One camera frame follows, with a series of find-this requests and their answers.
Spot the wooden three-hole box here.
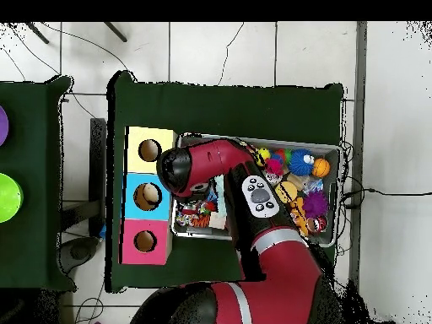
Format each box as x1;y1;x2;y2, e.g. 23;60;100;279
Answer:
119;126;178;266

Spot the orange toy burger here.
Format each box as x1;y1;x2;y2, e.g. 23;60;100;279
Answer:
274;181;299;204

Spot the yellow smiley ball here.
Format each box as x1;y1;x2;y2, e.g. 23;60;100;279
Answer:
254;147;272;167

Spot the dark green tablecloth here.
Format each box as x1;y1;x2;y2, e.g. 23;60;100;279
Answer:
0;75;77;293
104;70;345;294

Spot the purple spiky rubber ball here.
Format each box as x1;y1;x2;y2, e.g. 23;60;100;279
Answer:
302;190;330;219

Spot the orange basketball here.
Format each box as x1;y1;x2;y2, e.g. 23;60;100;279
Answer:
310;157;332;179

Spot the multicolour knotted rope toy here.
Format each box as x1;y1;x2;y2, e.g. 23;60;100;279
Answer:
175;202;210;226

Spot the purple bowl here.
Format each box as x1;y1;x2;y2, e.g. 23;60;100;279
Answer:
0;105;10;148

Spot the pink spiky rubber ball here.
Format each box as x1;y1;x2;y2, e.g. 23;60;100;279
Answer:
265;157;284;176

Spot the black upright panel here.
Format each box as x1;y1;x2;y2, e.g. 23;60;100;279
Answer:
88;117;108;234

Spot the blue googly-eyed spiky ball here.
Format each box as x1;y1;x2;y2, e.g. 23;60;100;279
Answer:
287;148;316;177

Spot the black power cable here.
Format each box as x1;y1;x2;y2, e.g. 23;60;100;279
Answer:
340;187;432;208

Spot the plain wooden cube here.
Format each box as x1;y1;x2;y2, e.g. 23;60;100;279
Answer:
208;211;227;230

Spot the lime green bowl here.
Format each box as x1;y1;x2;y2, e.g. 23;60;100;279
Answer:
0;172;24;224

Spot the clear mesh toy bin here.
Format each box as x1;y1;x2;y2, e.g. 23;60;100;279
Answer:
170;132;341;248

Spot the black tripod leg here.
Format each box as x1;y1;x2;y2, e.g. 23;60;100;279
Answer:
24;21;50;45
103;21;128;43

